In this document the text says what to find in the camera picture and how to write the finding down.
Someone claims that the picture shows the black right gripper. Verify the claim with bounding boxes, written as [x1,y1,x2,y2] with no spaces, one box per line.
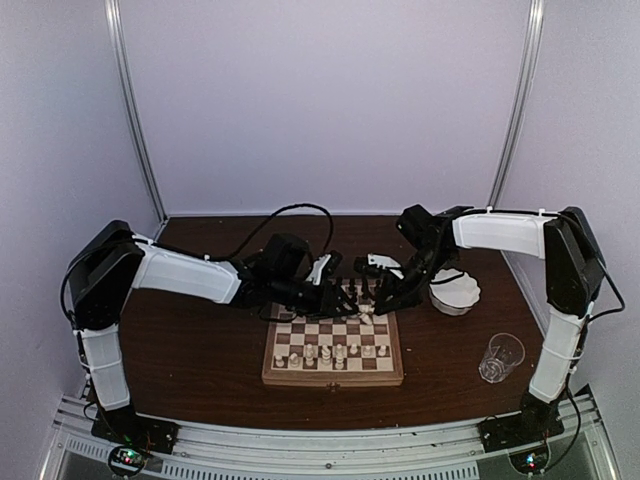
[375,244,455,315]

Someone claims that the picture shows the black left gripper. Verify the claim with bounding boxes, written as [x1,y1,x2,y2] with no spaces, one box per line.
[271,273,359,320]

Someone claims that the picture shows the white knight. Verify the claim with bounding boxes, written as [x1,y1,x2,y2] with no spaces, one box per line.
[357,310,373,325]

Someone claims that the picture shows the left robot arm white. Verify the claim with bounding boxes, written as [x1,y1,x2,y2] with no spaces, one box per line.
[59,220,358,444]

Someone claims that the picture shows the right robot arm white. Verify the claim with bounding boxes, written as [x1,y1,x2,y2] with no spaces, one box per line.
[364,205,613,442]

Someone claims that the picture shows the wooden chess board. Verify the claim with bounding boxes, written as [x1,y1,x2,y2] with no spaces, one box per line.
[261,279,404,388]

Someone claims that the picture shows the white scalloped bowl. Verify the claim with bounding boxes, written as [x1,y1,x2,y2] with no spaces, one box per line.
[429,268,481,316]

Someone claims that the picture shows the clear plastic cup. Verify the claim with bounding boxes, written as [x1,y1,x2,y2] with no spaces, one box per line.
[478,332,526,384]

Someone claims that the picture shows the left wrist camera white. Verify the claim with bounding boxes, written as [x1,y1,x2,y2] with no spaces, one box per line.
[305,251,343,286]

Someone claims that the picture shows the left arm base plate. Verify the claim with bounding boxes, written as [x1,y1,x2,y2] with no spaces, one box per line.
[91,405,179,454]

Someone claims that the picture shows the aluminium front rail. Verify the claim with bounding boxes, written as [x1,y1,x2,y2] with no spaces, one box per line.
[36,394,621,479]

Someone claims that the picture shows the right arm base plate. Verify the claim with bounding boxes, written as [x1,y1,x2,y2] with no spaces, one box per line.
[477,414,565,453]

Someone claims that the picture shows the right aluminium corner post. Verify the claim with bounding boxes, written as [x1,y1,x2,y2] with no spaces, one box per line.
[487,0,545,207]

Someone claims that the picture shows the aluminium corner post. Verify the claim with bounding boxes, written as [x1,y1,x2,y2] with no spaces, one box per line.
[104,0,167,222]
[487,0,545,207]

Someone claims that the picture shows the left aluminium corner post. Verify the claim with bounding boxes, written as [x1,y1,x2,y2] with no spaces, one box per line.
[104,0,167,222]

